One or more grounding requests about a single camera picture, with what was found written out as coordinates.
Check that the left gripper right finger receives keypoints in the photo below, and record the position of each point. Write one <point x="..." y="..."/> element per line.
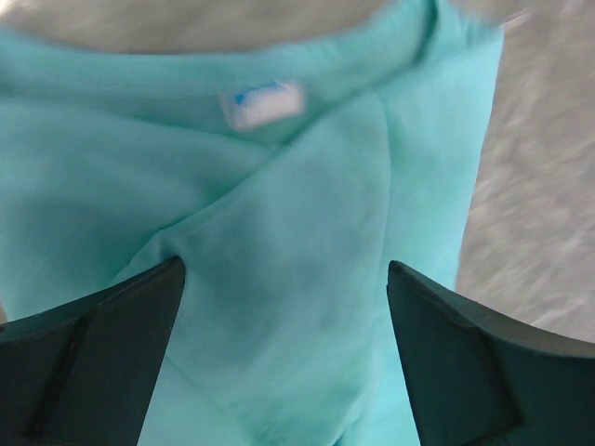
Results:
<point x="475" y="376"/>

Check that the turquoise t-shirt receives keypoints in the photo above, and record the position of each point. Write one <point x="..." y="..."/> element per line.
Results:
<point x="286" y="179"/>

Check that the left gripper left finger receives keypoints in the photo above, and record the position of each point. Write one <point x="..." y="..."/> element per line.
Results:
<point x="83" y="373"/>

